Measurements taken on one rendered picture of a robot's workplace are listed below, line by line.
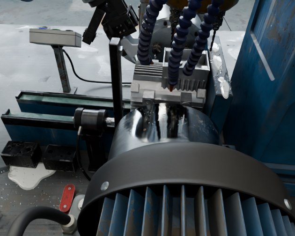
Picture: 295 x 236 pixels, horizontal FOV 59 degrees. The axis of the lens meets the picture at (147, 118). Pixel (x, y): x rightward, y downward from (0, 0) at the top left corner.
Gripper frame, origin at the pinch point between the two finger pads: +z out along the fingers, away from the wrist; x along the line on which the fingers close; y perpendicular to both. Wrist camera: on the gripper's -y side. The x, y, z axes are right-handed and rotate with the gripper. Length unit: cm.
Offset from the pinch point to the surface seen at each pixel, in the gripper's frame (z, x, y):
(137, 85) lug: 1.5, -12.6, 2.8
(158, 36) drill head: 2.6, 14.6, 6.8
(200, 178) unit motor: -18, -59, 25
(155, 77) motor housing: 2.7, -9.7, 7.5
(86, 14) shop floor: 42, 293, -144
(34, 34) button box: -16.8, 15.6, -33.2
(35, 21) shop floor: 12, 258, -196
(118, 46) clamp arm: -13.6, -20.9, 7.9
